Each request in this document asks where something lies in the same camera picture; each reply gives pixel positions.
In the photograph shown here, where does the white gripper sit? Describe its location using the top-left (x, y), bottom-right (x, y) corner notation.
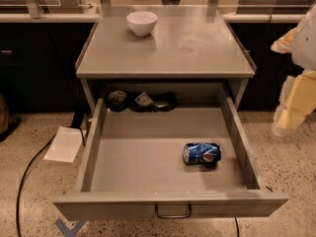
top-left (271, 5), bottom-right (316, 136)

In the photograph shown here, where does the crushed blue pepsi can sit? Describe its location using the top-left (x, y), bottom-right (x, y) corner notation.
top-left (183, 142), bottom-right (221, 165)

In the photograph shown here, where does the grey cabinet counter unit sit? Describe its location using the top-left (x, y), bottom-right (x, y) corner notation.
top-left (76, 5), bottom-right (255, 109)

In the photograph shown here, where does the grey open drawer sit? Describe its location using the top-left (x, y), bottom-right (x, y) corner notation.
top-left (54, 83), bottom-right (287, 221)

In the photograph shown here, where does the black device with tag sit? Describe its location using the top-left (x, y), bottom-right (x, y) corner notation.
top-left (127, 92), bottom-right (177, 113)

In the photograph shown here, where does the white ceramic bowl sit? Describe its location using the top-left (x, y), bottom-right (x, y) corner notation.
top-left (126, 11), bottom-right (158, 37)

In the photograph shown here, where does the black tape roll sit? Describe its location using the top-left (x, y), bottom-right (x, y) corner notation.
top-left (108, 91), bottom-right (127, 112)

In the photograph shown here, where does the white paper sheet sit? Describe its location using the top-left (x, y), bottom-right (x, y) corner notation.
top-left (43, 126), bottom-right (86, 163)

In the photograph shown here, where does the black metal drawer handle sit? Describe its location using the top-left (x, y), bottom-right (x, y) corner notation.
top-left (155, 204), bottom-right (193, 219)

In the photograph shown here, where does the black floor cable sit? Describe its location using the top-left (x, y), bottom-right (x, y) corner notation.
top-left (15, 109), bottom-right (87, 237)

